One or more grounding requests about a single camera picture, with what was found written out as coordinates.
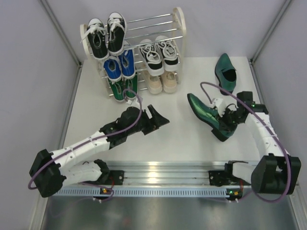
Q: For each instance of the black white sneaker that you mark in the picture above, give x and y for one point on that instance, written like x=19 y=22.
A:
x=167 y=50
x=150 y=57

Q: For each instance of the teal heel shoe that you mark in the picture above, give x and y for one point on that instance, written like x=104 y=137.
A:
x=209 y=116
x=225 y=72

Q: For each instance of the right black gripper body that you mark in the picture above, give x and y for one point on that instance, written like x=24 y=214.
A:
x=230 y=120

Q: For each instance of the perforated cable tray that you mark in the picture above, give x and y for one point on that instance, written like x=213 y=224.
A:
x=146 y=192

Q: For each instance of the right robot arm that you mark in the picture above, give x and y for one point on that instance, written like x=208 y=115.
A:
x=276 y=172

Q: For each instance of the aluminium mounting rail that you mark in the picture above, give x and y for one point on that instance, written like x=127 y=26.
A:
x=137 y=174

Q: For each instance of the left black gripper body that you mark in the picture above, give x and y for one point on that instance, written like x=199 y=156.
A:
x=147 y=125

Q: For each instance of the green sneaker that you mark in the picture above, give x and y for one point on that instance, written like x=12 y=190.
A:
x=132 y=86
x=117 y=89

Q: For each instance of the blue sneaker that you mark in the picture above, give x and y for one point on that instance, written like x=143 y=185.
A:
x=126 y=60
x=112 y=69

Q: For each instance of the beige lace sneaker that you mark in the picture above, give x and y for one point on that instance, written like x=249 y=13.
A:
x=169 y=82
x=153 y=83

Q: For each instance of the white metal shoe rack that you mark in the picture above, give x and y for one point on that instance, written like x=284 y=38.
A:
x=171 y=25

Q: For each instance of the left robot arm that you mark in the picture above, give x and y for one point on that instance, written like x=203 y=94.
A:
x=91 y=146

